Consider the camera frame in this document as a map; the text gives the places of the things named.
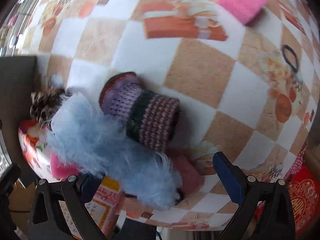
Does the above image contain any black hair tie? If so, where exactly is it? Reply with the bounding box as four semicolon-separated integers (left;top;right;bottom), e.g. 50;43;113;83
281;44;300;74

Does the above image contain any purple striped knit cuff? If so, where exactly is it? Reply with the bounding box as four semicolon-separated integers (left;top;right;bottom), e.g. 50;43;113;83
99;72;180;152

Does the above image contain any pink patterned carton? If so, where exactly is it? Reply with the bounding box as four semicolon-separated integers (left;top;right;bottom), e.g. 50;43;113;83
58;176;126;240

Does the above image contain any red embroidered cushion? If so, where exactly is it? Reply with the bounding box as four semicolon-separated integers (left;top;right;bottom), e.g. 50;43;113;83
286;165;319;236

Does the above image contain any white open storage box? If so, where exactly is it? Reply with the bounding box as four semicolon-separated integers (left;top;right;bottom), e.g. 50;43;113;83
1;56;37;187

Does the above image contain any leopard print scrunchie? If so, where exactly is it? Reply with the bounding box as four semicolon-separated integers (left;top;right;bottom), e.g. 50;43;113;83
30;88;65;127

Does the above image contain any red checkered cloth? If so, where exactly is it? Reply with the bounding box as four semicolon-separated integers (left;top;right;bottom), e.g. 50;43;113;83
284;140;308;183

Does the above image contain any pink sponge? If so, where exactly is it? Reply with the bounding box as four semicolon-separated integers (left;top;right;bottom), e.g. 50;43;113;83
217;0;268;25
50;152;80;180

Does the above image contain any light blue fluffy scrunchie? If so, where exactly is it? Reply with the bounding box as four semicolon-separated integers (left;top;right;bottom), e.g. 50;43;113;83
46;93;182;210

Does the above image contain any pink fuzzy sock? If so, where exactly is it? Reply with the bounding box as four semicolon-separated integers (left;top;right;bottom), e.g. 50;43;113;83
165;148;204;197

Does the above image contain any checkered tablecloth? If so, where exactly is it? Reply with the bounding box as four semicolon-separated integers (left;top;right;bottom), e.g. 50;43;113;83
1;0;319;230

